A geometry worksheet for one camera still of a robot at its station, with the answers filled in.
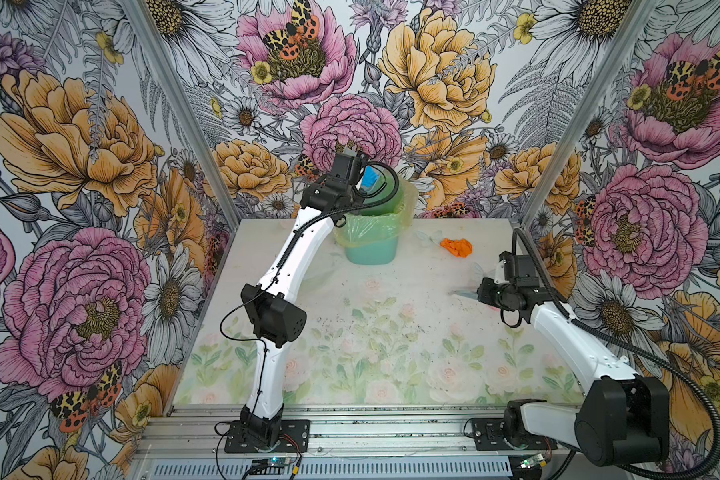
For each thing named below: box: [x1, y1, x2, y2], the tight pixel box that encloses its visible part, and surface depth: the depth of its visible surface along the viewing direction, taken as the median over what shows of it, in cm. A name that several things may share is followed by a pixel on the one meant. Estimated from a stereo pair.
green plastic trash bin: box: [344, 198, 404, 265], surface depth 90 cm
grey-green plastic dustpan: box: [361, 166, 406, 216], surface depth 71 cm
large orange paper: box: [440, 238, 473, 258], surface depth 114 cm
